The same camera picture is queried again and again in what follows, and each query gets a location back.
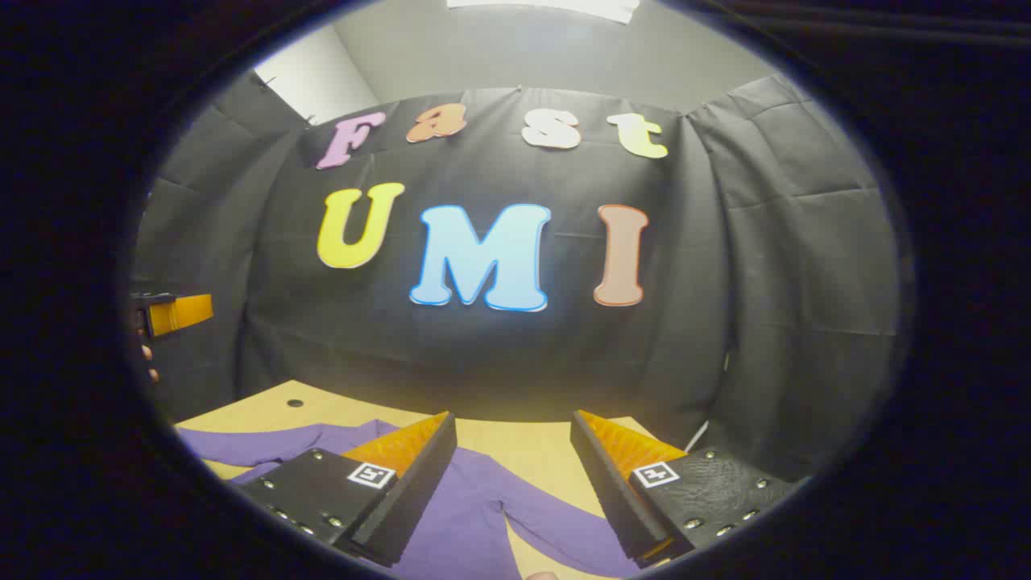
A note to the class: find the black backdrop cloth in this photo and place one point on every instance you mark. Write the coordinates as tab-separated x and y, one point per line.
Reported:
499	354

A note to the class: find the ceiling light panel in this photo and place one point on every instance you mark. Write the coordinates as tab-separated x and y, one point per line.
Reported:
564	6

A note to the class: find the purple knit cardigan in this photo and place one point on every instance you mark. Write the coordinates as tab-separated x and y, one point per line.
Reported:
475	515

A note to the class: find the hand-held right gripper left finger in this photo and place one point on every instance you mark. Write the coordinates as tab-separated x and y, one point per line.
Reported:
419	491

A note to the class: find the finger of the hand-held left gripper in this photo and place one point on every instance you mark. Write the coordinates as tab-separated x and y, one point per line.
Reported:
189	312

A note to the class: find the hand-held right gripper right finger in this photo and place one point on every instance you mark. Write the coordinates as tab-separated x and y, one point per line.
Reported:
604	491

